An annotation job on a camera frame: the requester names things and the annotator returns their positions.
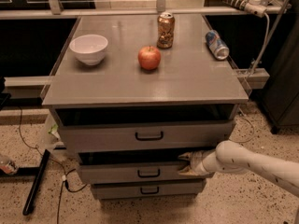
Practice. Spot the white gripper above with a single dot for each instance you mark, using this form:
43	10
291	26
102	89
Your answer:
196	162

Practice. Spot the grey drawer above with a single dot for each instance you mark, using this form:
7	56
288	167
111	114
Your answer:
144	127
147	189
113	167

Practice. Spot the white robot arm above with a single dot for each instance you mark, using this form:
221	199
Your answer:
229	157

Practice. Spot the grey bottom drawer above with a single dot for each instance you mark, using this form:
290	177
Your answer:
147	189

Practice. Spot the grey top drawer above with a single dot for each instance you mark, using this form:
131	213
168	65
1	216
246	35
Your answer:
144	127

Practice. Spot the grey drawer cabinet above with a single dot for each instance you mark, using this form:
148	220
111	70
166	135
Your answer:
188	74

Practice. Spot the red apple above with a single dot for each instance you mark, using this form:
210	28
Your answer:
149	58

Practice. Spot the dark cabinet at right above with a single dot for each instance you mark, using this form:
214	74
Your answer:
280	98

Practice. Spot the blue soda can lying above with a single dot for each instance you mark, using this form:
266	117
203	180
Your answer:
216	45

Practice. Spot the black metal bar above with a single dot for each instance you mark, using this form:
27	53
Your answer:
38	175

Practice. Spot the gold soda can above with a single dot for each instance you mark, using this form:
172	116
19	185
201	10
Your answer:
166	27

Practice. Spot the white ceramic bowl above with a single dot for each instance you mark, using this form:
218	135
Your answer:
89	49

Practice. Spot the white power strip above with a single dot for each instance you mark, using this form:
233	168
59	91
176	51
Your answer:
250	6

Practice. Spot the plastic bottle on floor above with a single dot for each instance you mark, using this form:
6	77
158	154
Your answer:
7	165

